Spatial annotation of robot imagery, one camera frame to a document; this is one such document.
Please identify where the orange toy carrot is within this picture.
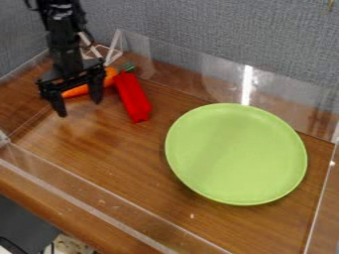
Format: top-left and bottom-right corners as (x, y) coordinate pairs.
(63, 62), (135, 98)

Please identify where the red cloth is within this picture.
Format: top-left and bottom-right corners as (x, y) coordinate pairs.
(115, 71), (152, 123)

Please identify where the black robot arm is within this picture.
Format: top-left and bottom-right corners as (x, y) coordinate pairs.
(24, 0), (105, 117)

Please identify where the clear acrylic enclosure wall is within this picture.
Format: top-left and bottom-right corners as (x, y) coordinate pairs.
(0, 31), (339, 254)

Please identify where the green round plate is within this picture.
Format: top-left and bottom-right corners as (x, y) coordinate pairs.
(164, 103), (307, 205)

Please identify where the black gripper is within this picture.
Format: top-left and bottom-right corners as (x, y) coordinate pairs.
(36, 59), (105, 117)

